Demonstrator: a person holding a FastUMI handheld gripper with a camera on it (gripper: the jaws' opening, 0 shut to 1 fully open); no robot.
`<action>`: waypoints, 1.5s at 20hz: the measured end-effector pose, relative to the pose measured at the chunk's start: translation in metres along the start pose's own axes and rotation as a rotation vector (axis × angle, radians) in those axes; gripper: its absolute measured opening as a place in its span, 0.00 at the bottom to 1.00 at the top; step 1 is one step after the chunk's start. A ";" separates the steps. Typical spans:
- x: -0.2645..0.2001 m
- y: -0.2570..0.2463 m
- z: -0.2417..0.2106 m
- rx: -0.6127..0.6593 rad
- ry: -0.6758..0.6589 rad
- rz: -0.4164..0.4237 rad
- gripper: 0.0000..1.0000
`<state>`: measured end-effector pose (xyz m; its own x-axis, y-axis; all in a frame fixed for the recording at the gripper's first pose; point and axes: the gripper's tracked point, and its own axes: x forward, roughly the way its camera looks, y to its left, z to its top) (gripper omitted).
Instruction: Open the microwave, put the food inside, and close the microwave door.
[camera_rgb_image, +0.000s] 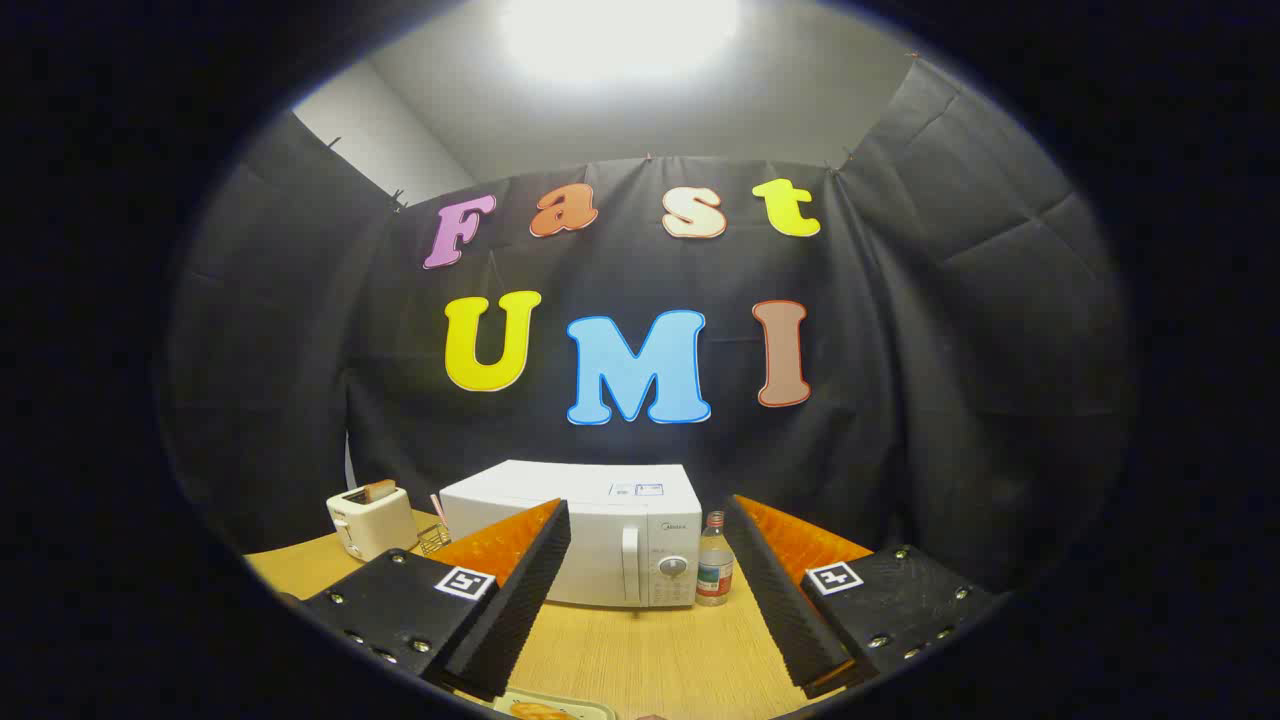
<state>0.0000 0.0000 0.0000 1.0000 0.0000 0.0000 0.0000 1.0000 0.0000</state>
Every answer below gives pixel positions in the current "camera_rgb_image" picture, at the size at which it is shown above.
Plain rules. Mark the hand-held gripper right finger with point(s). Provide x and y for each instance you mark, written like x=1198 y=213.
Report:
x=780 y=600

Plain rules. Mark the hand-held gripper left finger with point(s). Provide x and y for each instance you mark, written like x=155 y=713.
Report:
x=520 y=600

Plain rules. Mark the white microwave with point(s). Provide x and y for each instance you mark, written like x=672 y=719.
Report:
x=600 y=540

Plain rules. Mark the clear plastic bottle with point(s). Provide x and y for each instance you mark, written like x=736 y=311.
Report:
x=714 y=570

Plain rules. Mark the pink striped straw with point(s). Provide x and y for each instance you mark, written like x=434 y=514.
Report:
x=438 y=507

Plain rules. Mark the pale serving tray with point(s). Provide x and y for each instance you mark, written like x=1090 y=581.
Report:
x=598 y=708

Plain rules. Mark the white toaster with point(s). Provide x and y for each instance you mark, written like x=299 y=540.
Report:
x=375 y=525

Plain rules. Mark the toast slice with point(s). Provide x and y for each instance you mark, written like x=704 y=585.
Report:
x=380 y=489

